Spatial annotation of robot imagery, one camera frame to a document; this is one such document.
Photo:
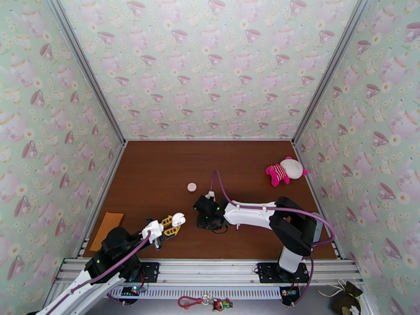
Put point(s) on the blue-grey glasses case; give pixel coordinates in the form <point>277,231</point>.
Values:
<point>318,230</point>

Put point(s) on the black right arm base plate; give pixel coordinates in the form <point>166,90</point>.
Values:
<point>265,273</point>

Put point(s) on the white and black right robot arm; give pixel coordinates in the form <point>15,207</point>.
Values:
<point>249,214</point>

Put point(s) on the aluminium corner post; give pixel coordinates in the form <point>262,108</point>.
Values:
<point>82,61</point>
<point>335,61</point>

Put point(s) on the red carabiner clip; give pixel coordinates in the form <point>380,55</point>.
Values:
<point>190,297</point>

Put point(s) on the white round lid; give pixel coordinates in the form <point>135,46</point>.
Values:
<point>192,187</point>

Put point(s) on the aluminium frame rail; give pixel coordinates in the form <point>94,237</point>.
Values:
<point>203,271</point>

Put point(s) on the pink and white plush toy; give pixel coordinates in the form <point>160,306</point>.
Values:
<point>279,173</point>

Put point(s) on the orange flat pouch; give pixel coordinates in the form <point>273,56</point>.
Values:
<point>106,225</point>

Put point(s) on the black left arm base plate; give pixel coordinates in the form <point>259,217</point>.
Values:
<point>151,271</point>

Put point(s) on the small circuit board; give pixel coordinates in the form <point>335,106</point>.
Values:
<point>133,289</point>
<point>288,293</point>

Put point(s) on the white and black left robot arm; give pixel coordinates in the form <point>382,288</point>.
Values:
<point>82,291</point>

